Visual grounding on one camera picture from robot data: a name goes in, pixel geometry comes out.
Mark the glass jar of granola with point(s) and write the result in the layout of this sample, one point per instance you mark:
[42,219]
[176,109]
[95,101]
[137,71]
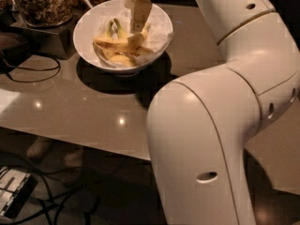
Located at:
[45,13]

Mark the white paper liner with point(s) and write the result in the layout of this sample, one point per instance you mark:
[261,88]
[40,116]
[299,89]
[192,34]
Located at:
[159,36]

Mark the dark round object left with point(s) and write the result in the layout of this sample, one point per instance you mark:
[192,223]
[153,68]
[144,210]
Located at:
[14,49]

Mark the silver box on floor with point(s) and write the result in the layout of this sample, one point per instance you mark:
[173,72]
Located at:
[15,189]

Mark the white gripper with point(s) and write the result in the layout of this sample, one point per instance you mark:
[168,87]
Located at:
[141,9]

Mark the grey metal stand block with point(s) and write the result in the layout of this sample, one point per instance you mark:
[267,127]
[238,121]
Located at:
[55,41]

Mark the white ceramic bowl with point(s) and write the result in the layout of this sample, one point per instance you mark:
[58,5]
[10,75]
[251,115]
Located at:
[84,30]

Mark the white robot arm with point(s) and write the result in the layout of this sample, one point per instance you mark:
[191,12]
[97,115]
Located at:
[198,124]

